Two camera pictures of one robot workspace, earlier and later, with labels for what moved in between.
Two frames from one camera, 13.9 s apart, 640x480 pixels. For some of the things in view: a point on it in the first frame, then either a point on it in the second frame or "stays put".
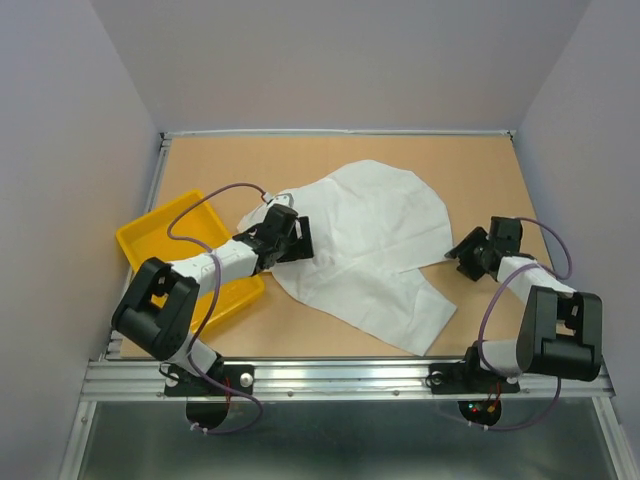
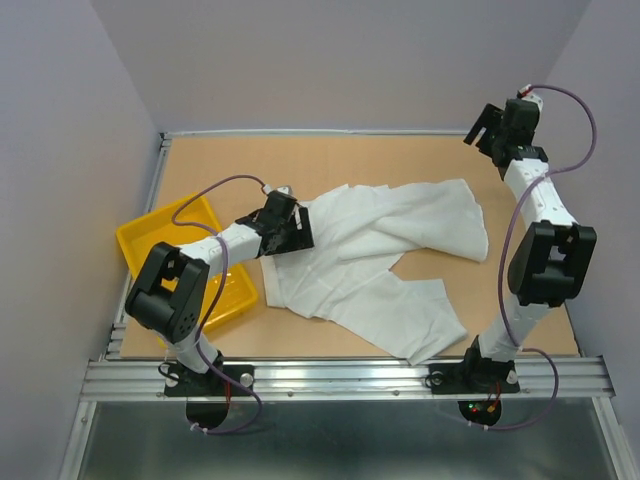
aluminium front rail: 139,380 stays put
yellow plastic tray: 187,227 stays put
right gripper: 477,235 to 490,118
